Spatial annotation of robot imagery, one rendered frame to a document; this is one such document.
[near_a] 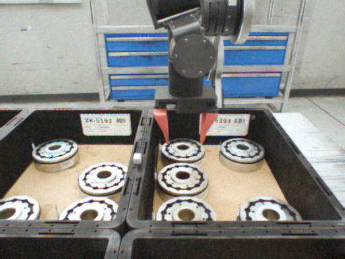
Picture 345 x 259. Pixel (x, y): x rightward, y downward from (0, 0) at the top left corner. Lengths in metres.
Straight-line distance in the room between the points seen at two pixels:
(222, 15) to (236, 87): 1.70
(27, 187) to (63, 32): 2.81
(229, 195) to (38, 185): 0.40
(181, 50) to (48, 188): 0.41
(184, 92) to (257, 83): 2.18
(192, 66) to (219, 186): 0.31
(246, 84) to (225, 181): 2.02
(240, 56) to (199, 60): 2.14
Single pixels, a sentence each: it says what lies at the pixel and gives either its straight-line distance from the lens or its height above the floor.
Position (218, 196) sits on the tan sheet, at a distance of 0.57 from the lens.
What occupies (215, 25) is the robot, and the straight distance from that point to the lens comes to 0.92.
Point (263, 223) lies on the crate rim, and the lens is 0.39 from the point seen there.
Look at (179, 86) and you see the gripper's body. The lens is 0.45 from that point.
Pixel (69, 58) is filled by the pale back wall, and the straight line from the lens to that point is 3.41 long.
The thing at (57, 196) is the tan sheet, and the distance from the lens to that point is 0.61.
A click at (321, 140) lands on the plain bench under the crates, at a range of 1.16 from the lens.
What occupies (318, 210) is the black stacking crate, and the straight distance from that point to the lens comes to 0.49.
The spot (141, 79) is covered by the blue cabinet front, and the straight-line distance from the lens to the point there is 2.45.
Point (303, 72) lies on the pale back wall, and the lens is 3.76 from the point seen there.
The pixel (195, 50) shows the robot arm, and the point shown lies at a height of 1.13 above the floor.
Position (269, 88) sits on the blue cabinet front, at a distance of 2.67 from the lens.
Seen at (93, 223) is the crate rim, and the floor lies 0.93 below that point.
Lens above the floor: 1.20
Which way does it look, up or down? 28 degrees down
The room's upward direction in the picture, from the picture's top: straight up
